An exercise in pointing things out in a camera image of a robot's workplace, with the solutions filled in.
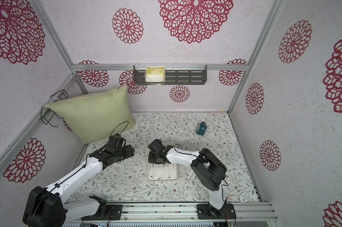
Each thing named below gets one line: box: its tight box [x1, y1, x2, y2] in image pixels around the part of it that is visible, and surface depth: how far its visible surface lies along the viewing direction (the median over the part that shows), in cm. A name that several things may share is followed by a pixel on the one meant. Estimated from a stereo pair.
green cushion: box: [45, 84, 137, 145], surface depth 83 cm
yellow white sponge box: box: [145, 67, 166, 86], surface depth 92 cm
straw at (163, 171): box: [161, 163, 165, 179], surface depth 89 cm
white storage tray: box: [146, 162, 178, 182], surface depth 88 cm
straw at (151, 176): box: [149, 163, 155, 180], surface depth 86 cm
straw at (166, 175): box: [164, 162, 169, 179], surface depth 89 cm
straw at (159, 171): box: [157, 163, 162, 179], surface depth 89 cm
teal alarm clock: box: [195, 121, 207, 136], surface depth 105 cm
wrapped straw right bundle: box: [187, 170, 197, 180], surface depth 87 cm
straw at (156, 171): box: [153, 163, 159, 179], surface depth 89 cm
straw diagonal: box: [168, 163, 172, 179], surface depth 89 cm
